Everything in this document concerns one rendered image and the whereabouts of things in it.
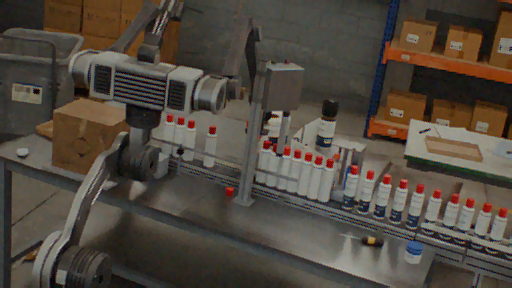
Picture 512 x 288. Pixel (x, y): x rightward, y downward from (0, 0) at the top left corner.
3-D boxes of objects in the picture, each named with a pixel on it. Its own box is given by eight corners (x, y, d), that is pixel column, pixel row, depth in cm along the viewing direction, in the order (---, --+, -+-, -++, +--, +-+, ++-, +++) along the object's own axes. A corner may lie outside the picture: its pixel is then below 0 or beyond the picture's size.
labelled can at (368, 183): (369, 212, 323) (378, 170, 316) (366, 216, 318) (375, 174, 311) (358, 208, 324) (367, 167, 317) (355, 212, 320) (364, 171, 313)
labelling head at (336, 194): (356, 195, 337) (367, 145, 328) (349, 205, 326) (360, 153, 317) (329, 187, 342) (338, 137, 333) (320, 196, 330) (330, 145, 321)
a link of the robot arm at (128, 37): (146, -10, 308) (166, 0, 307) (145, 11, 319) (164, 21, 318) (90, 59, 284) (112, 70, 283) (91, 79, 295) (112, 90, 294)
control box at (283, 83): (298, 110, 315) (305, 68, 308) (265, 112, 306) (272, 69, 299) (285, 102, 322) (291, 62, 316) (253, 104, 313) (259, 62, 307)
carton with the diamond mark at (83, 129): (133, 164, 342) (137, 111, 332) (108, 182, 320) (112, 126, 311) (78, 149, 350) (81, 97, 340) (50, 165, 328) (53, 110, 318)
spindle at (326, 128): (332, 149, 389) (342, 99, 378) (327, 153, 381) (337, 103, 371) (317, 144, 391) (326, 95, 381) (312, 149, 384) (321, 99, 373)
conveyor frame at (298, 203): (418, 234, 320) (420, 225, 318) (413, 244, 310) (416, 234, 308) (108, 139, 372) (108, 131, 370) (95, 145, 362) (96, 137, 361)
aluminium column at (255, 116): (249, 200, 328) (271, 59, 304) (245, 204, 324) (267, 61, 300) (240, 197, 330) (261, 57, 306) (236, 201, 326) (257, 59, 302)
